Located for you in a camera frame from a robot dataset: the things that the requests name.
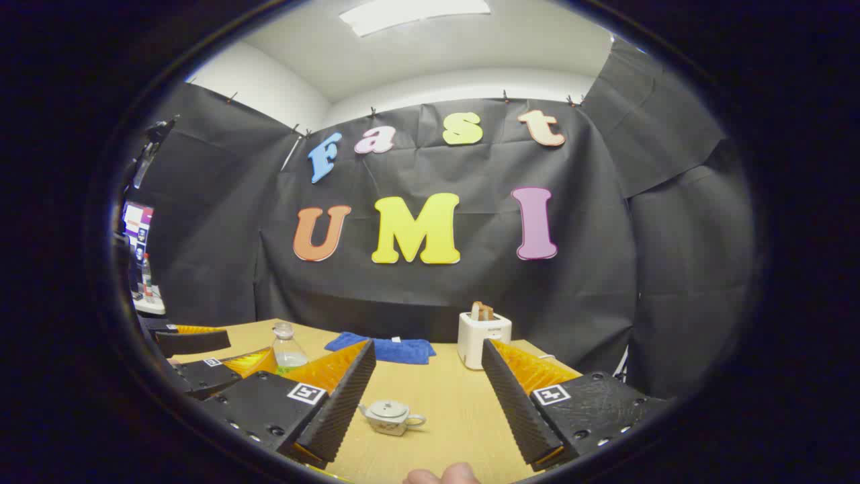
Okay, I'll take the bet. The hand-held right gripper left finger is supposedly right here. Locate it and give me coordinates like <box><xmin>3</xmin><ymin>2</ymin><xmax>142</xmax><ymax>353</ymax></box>
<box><xmin>200</xmin><ymin>339</ymin><xmax>377</xmax><ymax>470</ymax></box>

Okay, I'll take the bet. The ceiling light panel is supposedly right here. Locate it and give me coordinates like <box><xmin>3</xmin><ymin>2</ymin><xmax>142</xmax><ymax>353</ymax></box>
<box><xmin>339</xmin><ymin>0</ymin><xmax>492</xmax><ymax>38</ymax></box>

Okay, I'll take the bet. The white toaster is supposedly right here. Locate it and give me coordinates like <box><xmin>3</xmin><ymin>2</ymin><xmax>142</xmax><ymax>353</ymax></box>
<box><xmin>458</xmin><ymin>311</ymin><xmax>513</xmax><ymax>371</ymax></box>

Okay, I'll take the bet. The black backdrop cloth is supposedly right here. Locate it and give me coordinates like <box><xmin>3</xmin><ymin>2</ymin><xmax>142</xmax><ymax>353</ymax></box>
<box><xmin>134</xmin><ymin>34</ymin><xmax>757</xmax><ymax>401</ymax></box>

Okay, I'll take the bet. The green label water bottle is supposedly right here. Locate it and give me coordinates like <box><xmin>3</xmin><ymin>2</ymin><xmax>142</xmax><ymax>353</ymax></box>
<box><xmin>271</xmin><ymin>322</ymin><xmax>309</xmax><ymax>376</ymax></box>

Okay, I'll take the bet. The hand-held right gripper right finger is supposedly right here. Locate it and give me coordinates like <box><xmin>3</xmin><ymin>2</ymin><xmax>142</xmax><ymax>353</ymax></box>
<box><xmin>482</xmin><ymin>338</ymin><xmax>673</xmax><ymax>471</ymax></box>

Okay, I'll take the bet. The white side desk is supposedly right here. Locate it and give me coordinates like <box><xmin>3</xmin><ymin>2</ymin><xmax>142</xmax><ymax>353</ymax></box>
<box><xmin>133</xmin><ymin>286</ymin><xmax>167</xmax><ymax>317</ymax></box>

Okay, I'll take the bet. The white ceramic teacup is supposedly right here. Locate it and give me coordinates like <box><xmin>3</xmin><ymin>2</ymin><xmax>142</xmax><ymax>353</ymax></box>
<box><xmin>359</xmin><ymin>400</ymin><xmax>427</xmax><ymax>436</ymax></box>

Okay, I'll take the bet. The computer monitor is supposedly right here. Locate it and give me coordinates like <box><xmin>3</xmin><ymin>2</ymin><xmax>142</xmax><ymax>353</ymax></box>
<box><xmin>122</xmin><ymin>201</ymin><xmax>155</xmax><ymax>257</ymax></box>

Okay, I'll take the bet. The blue towel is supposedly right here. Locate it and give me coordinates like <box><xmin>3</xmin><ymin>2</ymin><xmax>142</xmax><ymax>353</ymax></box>
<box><xmin>325</xmin><ymin>331</ymin><xmax>437</xmax><ymax>366</ymax></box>

